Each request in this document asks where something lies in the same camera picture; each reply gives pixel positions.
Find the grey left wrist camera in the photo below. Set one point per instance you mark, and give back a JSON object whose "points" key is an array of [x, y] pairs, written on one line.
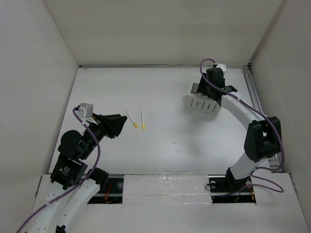
{"points": [[85, 111]]}

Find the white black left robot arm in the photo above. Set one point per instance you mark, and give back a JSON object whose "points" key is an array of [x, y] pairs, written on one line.
{"points": [[72, 184]]}

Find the white mesh desk organizer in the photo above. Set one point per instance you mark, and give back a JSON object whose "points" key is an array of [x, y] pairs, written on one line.
{"points": [[199, 103]]}

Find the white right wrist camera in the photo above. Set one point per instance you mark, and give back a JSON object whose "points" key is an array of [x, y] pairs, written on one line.
{"points": [[221, 66]]}

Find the white foam block front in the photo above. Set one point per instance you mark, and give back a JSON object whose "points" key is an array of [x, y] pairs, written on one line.
{"points": [[167, 189]]}

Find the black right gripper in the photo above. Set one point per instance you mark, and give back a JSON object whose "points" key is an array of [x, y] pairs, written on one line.
{"points": [[202, 86]]}

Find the white pen yellow cap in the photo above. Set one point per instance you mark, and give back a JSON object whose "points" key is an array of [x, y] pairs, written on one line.
{"points": [[142, 120]]}

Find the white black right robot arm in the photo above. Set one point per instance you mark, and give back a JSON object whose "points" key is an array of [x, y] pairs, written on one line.
{"points": [[263, 134]]}

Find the white pen orange cap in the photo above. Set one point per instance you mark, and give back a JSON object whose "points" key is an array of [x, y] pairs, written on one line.
{"points": [[131, 119]]}

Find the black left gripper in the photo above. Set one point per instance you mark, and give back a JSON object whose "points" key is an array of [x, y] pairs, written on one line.
{"points": [[111, 124]]}

